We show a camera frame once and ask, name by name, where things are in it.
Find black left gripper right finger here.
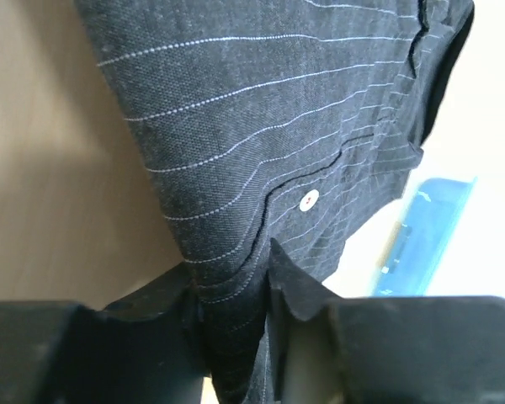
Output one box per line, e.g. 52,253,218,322
268,241,505,403

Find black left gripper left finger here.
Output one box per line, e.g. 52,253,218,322
0,265,205,403

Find black pinstriped long sleeve shirt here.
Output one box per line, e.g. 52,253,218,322
76,1,475,403

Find translucent blue plastic bin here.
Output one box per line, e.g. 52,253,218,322
372,178,476,297

